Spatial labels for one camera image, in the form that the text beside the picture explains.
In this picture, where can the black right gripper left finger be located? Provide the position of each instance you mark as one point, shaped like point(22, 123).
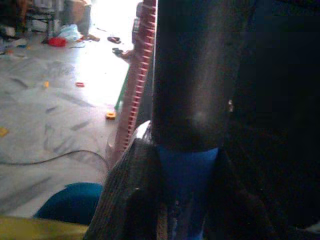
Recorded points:
point(130, 195)

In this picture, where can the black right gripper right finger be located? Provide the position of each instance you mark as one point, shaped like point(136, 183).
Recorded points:
point(250, 200)

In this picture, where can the blue plastic bucket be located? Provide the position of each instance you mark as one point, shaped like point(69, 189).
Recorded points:
point(72, 202)

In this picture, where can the yellow toy block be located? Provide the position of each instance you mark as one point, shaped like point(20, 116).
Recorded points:
point(110, 115)

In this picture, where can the small yellow toy piece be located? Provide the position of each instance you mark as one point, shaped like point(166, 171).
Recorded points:
point(46, 84)

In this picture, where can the yellow toy tile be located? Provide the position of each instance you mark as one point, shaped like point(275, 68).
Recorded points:
point(3, 131)

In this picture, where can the black sandal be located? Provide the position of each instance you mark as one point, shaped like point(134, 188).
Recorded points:
point(114, 39)
point(117, 51)

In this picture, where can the red plastic basin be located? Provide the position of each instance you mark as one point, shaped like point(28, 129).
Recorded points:
point(57, 42)

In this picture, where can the pale plastic bag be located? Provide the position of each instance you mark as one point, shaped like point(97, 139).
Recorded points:
point(71, 32)

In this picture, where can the brown cardboard box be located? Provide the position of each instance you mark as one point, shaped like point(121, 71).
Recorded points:
point(78, 12)

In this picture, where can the red toy frame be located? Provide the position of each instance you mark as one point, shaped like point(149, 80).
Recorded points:
point(80, 84)

